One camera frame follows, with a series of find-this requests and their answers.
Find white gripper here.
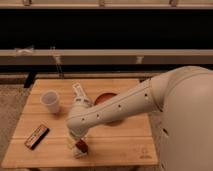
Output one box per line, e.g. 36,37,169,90
67,133,88,150

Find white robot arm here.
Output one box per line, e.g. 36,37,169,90
67,66,213,171

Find wooden table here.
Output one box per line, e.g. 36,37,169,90
2,79,158,168

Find black and orange candy bar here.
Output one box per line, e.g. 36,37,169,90
24,124,50,150

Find red-brown bowl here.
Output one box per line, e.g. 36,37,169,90
94,93,122,126

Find grey horizontal rail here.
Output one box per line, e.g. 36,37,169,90
0,49,213,57

